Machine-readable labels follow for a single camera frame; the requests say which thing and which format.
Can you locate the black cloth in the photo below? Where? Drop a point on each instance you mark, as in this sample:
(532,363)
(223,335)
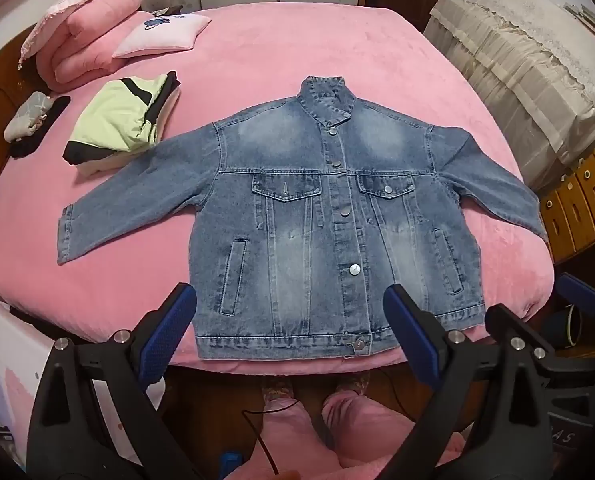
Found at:
(52,115)

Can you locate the folded pink quilt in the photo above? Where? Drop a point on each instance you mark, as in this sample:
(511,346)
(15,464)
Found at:
(87,25)

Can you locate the grey patterned pouch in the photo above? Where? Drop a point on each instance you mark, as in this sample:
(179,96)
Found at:
(27,115)

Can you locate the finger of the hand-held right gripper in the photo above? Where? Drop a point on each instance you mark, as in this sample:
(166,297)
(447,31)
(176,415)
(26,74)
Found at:
(507,320)
(580,292)

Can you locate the blue denim jacket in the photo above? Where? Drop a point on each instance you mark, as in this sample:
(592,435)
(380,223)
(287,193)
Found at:
(297,210)

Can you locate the wooden drawer cabinet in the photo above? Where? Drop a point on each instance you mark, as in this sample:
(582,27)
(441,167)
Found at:
(577,205)

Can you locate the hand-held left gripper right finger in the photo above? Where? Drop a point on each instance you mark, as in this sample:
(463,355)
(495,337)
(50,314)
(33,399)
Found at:
(412,340)

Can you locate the small blue object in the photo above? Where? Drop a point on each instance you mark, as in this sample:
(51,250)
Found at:
(231,466)

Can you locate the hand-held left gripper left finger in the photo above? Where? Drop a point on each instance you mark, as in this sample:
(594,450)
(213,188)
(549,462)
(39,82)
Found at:
(170,332)

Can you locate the colourful knitted slipper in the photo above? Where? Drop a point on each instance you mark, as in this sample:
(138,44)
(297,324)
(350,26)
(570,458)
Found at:
(277,391)
(350,386)

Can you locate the person's leg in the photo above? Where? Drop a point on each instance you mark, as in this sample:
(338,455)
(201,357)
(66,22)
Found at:
(287,440)
(372,435)

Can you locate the person's left leg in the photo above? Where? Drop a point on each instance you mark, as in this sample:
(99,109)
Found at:
(287,440)

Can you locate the person's right leg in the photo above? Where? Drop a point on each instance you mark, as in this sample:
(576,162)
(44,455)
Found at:
(372,435)

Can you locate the white printed storage box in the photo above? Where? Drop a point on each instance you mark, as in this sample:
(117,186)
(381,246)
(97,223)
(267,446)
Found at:
(7,360)

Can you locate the cream lace furniture cover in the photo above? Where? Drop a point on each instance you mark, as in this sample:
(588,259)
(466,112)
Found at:
(522,55)

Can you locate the pink bed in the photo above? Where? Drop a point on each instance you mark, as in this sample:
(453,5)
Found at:
(277,50)

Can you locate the black folded garment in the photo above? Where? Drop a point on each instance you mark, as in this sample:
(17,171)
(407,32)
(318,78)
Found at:
(172,82)

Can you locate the light green folded garment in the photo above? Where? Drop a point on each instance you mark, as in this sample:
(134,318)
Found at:
(112,110)

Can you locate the pink printed pillow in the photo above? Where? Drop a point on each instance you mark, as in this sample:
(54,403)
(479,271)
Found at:
(162,32)

